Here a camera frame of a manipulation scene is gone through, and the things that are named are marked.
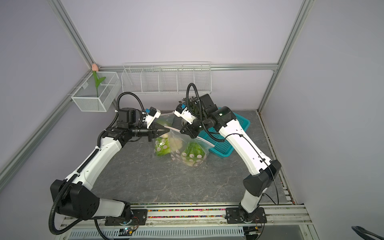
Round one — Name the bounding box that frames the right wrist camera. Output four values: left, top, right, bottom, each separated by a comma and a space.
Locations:
174, 103, 197, 125

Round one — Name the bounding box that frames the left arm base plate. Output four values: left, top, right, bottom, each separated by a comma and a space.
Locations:
105, 209, 148, 226

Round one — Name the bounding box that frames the white wire wall rack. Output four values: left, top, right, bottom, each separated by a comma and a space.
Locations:
122, 62, 212, 94

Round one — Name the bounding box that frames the black cable loop corner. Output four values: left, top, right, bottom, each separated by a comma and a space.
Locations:
351, 226, 384, 240

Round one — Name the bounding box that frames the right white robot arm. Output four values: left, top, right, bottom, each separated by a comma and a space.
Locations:
175, 83, 282, 223

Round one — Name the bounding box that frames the potted green plant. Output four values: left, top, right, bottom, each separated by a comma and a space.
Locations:
179, 97, 200, 117

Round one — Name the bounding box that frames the teal plastic basket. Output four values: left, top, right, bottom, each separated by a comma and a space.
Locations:
201, 107, 251, 159

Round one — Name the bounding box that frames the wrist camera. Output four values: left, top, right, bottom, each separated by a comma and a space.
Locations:
144, 107, 161, 129
174, 103, 197, 125

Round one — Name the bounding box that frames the clear pink-dotted zipper bag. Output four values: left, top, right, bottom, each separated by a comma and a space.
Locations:
154, 112, 176, 157

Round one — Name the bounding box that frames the white mesh wall basket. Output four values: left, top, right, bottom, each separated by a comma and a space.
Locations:
72, 72, 122, 112

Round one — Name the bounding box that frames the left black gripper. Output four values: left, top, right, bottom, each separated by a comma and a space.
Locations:
129, 122, 170, 142

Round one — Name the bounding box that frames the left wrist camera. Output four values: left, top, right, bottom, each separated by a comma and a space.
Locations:
144, 107, 161, 129

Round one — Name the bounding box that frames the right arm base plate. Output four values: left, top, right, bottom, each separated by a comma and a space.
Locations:
225, 207, 267, 224

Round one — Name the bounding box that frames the artificial pink tulip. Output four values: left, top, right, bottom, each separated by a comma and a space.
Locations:
92, 64, 106, 97

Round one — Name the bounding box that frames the chinese cabbage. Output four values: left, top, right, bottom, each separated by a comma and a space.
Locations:
180, 142, 208, 167
154, 137, 171, 157

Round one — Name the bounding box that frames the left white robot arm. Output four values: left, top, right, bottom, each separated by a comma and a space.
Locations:
48, 102, 169, 235

